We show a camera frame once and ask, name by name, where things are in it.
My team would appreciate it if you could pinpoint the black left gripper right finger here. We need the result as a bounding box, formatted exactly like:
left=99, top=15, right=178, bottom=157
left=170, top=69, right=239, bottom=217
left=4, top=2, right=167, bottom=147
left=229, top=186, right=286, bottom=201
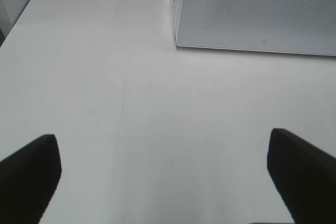
left=267, top=129, right=335, bottom=223

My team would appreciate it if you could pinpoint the white microwave door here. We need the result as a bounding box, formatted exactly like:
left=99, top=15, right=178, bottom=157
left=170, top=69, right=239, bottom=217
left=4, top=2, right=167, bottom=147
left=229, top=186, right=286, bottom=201
left=176, top=0, right=335, bottom=56

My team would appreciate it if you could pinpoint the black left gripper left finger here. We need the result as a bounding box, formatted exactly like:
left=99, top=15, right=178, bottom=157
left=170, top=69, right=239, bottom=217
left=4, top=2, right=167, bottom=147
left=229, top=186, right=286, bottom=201
left=1, top=134, right=62, bottom=223

